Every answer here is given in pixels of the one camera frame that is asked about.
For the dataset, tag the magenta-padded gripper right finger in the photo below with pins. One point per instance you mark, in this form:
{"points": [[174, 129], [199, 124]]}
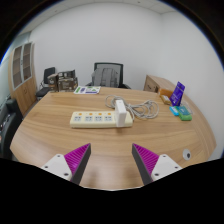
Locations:
{"points": [[164, 165]]}

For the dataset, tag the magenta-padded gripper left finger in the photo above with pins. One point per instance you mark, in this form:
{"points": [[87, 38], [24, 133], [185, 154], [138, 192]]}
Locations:
{"points": [[59, 165]]}

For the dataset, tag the white charger block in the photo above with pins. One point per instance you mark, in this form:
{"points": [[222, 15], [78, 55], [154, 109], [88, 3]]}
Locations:
{"points": [[120, 113]]}

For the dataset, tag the white round table grommet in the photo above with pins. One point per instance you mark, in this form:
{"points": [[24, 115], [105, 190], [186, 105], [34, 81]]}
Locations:
{"points": [[187, 154]]}

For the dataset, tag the green box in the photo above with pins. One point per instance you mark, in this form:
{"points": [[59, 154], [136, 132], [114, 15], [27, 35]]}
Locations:
{"points": [[186, 117]]}

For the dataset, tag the small blue box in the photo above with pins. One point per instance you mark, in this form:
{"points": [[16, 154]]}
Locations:
{"points": [[174, 111]]}

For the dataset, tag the cream power strip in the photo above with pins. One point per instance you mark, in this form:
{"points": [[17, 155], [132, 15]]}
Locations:
{"points": [[90, 119]]}

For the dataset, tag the teal box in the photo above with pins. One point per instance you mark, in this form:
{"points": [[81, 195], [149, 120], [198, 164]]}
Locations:
{"points": [[182, 110]]}

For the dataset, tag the small yellow labelled box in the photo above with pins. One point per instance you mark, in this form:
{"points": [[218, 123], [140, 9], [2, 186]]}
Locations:
{"points": [[165, 99]]}

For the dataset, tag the black leather armchair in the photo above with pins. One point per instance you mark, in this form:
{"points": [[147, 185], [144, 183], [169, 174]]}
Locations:
{"points": [[8, 123]]}

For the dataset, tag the purple standing package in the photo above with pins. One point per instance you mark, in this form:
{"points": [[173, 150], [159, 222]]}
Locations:
{"points": [[177, 93]]}

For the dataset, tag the orange box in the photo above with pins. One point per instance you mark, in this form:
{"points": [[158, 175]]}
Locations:
{"points": [[165, 92]]}

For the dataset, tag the white green purple leaflet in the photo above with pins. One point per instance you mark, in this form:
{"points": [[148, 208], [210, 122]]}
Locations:
{"points": [[86, 89]]}

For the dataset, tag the large dark printed box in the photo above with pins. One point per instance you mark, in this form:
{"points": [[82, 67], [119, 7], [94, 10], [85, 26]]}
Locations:
{"points": [[68, 85]]}

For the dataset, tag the wooden glass-door cabinet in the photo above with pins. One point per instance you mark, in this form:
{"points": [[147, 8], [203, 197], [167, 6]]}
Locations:
{"points": [[25, 91]]}

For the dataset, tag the low wooden side cabinet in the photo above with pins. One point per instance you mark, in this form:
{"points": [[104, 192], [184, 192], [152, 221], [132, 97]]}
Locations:
{"points": [[153, 83]]}

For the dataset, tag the small brown cardboard box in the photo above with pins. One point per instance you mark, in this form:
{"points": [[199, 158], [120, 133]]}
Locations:
{"points": [[52, 81]]}

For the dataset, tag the flat dark printed box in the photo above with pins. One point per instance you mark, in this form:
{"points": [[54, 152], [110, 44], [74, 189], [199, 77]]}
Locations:
{"points": [[66, 74]]}

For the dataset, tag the black visitor chair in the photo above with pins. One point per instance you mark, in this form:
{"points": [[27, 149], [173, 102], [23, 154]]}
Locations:
{"points": [[49, 72]]}

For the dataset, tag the grey backpack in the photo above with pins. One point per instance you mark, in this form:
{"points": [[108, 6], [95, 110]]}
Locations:
{"points": [[105, 78]]}

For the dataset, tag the black mesh office chair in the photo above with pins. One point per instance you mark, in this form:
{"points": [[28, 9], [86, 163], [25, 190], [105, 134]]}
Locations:
{"points": [[120, 68]]}

